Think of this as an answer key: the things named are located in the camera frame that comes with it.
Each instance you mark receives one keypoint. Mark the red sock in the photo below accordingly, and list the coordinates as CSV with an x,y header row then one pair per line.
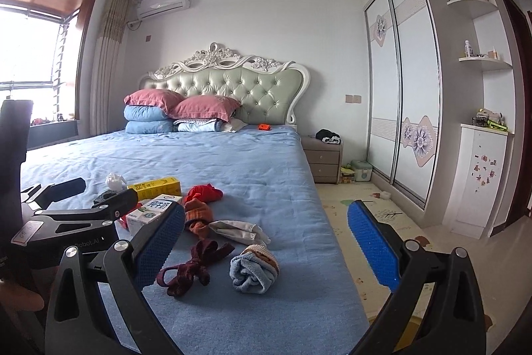
x,y
203,193

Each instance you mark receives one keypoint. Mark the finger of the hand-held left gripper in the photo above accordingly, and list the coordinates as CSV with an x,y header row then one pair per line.
x,y
112,203
62,188

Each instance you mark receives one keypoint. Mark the white sliding door wardrobe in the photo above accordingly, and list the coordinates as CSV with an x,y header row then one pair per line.
x,y
409,89

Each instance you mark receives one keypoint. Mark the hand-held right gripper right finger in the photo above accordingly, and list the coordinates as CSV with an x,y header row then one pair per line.
x,y
372,245

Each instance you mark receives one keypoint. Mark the bed with blue sheet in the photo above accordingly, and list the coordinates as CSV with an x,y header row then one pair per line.
x,y
257,172

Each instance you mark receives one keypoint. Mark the window with brown frame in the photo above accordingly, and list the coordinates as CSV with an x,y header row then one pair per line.
x,y
37,39

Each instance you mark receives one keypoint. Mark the beige curtain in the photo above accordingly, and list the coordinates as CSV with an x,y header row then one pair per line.
x,y
109,59

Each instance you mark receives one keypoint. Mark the blue sock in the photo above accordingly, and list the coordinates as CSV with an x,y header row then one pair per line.
x,y
253,272

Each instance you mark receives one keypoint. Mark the small orange object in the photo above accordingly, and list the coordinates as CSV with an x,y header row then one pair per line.
x,y
264,126

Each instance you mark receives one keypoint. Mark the grey nightstand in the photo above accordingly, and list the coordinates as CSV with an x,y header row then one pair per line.
x,y
324,161

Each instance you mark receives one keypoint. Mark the yellow carton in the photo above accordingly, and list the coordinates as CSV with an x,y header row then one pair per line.
x,y
156,188

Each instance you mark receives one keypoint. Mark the white cloth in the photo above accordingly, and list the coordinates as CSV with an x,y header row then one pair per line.
x,y
235,125

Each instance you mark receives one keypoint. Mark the maroon sock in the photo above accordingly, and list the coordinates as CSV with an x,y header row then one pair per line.
x,y
199,263

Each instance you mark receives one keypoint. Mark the white tissue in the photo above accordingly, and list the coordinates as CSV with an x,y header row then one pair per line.
x,y
149,213
115,180

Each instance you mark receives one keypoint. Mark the light patterned folded quilt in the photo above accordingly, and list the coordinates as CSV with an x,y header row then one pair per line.
x,y
197,125

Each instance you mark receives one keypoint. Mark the printed play mat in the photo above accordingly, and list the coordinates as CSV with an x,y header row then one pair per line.
x,y
345,197

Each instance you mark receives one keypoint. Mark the white air conditioner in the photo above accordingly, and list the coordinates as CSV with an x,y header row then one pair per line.
x,y
162,3

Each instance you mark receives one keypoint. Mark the grey white sock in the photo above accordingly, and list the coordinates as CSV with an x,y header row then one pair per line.
x,y
239,232

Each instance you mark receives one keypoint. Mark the person's left hand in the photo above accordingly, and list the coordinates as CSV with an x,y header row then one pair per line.
x,y
18,299

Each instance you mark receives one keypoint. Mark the dark wrapper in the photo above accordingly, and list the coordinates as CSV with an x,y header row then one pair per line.
x,y
104,197

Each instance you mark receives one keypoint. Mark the pile of toys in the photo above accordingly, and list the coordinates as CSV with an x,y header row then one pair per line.
x,y
490,120

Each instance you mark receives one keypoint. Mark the beige double wall switch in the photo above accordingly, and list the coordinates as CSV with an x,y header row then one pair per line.
x,y
354,99

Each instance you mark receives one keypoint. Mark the brown wooden door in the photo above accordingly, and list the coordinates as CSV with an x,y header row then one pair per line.
x,y
517,109

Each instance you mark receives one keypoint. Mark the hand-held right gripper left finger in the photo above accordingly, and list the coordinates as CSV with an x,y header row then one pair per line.
x,y
160,245

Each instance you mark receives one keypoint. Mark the dark clothes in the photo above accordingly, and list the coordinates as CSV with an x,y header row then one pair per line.
x,y
327,135

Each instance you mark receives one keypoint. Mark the orange sock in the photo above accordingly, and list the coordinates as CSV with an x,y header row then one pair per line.
x,y
197,217

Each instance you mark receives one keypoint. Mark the pink pillow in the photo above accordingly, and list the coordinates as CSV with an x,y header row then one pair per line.
x,y
205,107
151,99

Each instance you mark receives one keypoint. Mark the green white storage box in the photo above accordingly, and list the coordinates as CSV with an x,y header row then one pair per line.
x,y
361,171

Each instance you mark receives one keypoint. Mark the green tufted headboard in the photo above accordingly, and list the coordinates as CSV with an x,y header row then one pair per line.
x,y
232,93

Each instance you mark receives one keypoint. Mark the white cabinet with stickers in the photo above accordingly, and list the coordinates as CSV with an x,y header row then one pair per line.
x,y
482,180

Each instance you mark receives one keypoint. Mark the blue folded quilt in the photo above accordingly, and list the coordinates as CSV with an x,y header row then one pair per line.
x,y
147,127
143,113

